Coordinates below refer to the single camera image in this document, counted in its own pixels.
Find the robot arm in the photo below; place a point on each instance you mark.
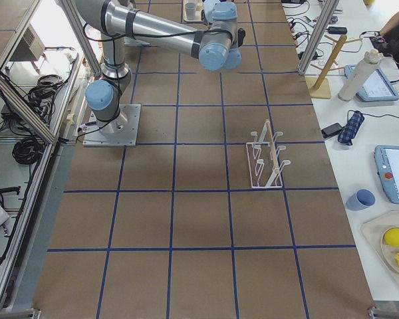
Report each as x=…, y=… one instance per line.
x=123, y=27

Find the cream white cup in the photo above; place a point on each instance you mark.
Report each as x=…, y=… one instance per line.
x=190, y=9

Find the blue cup on desk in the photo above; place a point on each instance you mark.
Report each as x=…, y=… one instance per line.
x=360, y=200

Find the black phone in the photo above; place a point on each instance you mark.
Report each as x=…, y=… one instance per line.
x=332, y=130

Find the wooden stand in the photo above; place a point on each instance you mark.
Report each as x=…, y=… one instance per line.
x=319, y=86

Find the blue plaid umbrella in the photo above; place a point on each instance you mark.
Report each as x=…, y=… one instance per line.
x=348, y=133

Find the cream plastic tray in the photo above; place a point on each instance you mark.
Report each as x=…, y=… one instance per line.
x=199, y=11

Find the white paper roll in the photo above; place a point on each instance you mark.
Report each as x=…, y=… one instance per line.
x=360, y=74

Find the teach pendant tablet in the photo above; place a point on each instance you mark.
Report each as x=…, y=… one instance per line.
x=377, y=88

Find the cream plate tray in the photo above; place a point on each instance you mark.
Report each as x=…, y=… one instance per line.
x=374, y=231

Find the yellow ball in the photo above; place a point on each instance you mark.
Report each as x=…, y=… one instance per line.
x=391, y=237

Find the white wire cup rack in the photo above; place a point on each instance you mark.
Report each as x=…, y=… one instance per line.
x=265, y=167

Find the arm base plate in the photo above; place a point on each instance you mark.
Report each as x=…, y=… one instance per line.
x=120, y=132

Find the aluminium frame post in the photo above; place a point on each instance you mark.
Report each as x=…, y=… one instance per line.
x=319, y=30

